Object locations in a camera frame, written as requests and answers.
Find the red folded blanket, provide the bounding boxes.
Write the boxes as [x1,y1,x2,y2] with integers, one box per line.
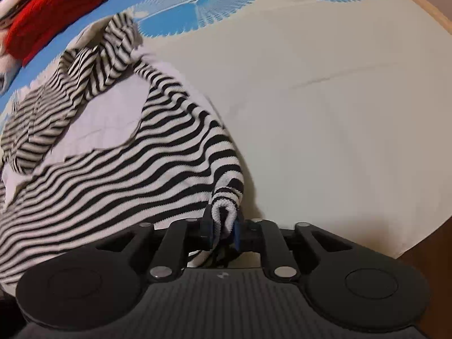
[4,0,105,66]

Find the blue white patterned bedsheet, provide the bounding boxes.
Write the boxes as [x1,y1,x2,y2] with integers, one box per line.
[1,0,451,257]

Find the black white striped garment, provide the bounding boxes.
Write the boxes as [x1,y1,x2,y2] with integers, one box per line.
[1,12,244,295]

